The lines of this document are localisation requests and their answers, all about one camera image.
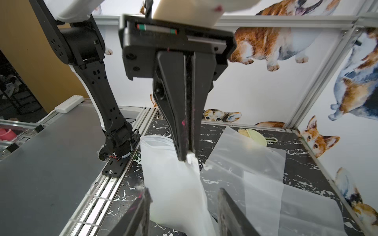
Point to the frosted zip-top bag front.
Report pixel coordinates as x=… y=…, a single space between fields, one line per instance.
x=178 y=197

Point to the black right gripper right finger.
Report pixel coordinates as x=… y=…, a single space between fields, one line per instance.
x=231 y=220

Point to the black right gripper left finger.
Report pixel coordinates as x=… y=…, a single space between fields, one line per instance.
x=135 y=222

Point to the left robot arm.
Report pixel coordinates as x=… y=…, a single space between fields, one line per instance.
x=76 y=40

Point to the white power strip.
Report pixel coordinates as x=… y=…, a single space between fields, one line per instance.
x=69 y=104

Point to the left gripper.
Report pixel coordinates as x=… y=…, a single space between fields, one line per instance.
x=141 y=38

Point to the frosted zip-top bag rear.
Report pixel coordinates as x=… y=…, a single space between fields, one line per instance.
x=233 y=155

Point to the aluminium frame post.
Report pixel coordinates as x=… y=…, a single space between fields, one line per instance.
x=338 y=53

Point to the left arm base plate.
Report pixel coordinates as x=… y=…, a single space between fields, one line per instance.
x=114 y=167

